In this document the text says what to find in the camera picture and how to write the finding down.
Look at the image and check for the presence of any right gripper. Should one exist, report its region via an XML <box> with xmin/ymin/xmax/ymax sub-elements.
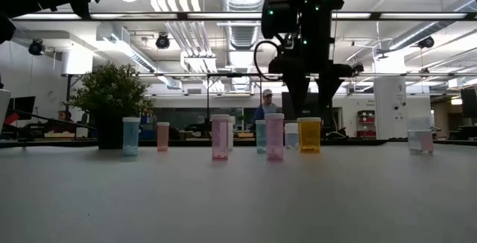
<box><xmin>268</xmin><ymin>54</ymin><xmax>353</xmax><ymax>119</ymax></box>

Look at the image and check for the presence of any amber pill bottle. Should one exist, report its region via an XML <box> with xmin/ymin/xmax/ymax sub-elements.
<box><xmin>297</xmin><ymin>117</ymin><xmax>322</xmax><ymax>154</ymax></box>

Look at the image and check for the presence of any small clear pill bottle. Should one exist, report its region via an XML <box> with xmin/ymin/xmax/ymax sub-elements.
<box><xmin>284</xmin><ymin>122</ymin><xmax>300</xmax><ymax>151</ymax></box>

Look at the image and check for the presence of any tall pink pill bottle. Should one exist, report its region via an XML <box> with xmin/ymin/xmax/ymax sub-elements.
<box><xmin>265</xmin><ymin>113</ymin><xmax>285</xmax><ymax>162</ymax></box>
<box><xmin>210</xmin><ymin>114</ymin><xmax>231</xmax><ymax>161</ymax></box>

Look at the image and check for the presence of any teal pill bottle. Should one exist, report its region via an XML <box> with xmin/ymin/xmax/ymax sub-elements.
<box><xmin>255</xmin><ymin>119</ymin><xmax>268</xmax><ymax>154</ymax></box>

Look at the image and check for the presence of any wide clear pill bottle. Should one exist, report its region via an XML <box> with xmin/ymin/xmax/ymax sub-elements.
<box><xmin>406</xmin><ymin>116</ymin><xmax>435</xmax><ymax>155</ymax></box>

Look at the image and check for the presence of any small orange pill bottle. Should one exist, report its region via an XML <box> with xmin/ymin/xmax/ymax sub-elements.
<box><xmin>156</xmin><ymin>121</ymin><xmax>171</xmax><ymax>153</ymax></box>

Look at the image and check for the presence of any blue pill bottle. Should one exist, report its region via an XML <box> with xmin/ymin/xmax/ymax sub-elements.
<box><xmin>122</xmin><ymin>116</ymin><xmax>142</xmax><ymax>157</ymax></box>

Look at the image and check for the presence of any black monitor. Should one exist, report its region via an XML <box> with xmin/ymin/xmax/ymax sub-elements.
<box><xmin>460</xmin><ymin>88</ymin><xmax>477</xmax><ymax>119</ymax></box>
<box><xmin>7</xmin><ymin>95</ymin><xmax>37</xmax><ymax>121</ymax></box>
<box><xmin>282</xmin><ymin>92</ymin><xmax>333</xmax><ymax>122</ymax></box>

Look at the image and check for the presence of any person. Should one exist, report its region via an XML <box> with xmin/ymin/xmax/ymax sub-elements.
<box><xmin>55</xmin><ymin>110</ymin><xmax>75</xmax><ymax>134</ymax></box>
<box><xmin>253</xmin><ymin>89</ymin><xmax>279</xmax><ymax>123</ymax></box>

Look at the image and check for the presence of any red parts shelf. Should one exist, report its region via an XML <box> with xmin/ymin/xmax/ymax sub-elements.
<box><xmin>356</xmin><ymin>110</ymin><xmax>377</xmax><ymax>139</ymax></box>

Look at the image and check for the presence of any white pillar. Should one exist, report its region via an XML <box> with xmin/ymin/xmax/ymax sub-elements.
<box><xmin>373</xmin><ymin>54</ymin><xmax>408</xmax><ymax>140</ymax></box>

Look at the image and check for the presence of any overhead light bar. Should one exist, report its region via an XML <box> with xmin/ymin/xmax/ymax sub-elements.
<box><xmin>0</xmin><ymin>10</ymin><xmax>477</xmax><ymax>22</ymax></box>

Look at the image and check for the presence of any green potted plant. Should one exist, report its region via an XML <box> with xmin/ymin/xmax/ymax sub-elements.
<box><xmin>69</xmin><ymin>60</ymin><xmax>156</xmax><ymax>150</ymax></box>

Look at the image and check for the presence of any white panel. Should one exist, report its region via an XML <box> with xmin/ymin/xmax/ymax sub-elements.
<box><xmin>0</xmin><ymin>88</ymin><xmax>12</xmax><ymax>134</ymax></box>

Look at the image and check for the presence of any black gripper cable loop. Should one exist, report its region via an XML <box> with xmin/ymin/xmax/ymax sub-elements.
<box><xmin>253</xmin><ymin>40</ymin><xmax>281</xmax><ymax>82</ymax></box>

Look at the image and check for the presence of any grey round air duct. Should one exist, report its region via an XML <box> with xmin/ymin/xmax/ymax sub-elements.
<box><xmin>376</xmin><ymin>0</ymin><xmax>477</xmax><ymax>56</ymax></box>

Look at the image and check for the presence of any white rectangular air duct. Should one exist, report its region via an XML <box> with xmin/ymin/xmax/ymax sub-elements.
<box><xmin>95</xmin><ymin>22</ymin><xmax>183</xmax><ymax>90</ymax></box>

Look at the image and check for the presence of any black aluminium rig frame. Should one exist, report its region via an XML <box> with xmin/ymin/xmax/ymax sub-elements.
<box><xmin>0</xmin><ymin>138</ymin><xmax>477</xmax><ymax>149</ymax></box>

